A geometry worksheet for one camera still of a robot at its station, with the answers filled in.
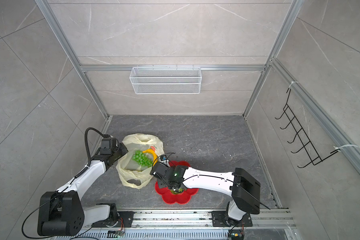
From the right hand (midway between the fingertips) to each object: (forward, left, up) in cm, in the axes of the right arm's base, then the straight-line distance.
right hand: (162, 178), depth 78 cm
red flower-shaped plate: (-8, -12, -7) cm, 16 cm away
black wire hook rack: (+1, -68, +21) cm, 71 cm away
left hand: (+20, +24, +4) cm, 32 cm away
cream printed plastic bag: (+2, +16, +2) cm, 16 cm away
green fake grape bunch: (+14, +14, -4) cm, 20 cm away
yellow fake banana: (+15, +6, -5) cm, 17 cm away
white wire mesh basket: (+60, -1, +21) cm, 64 cm away
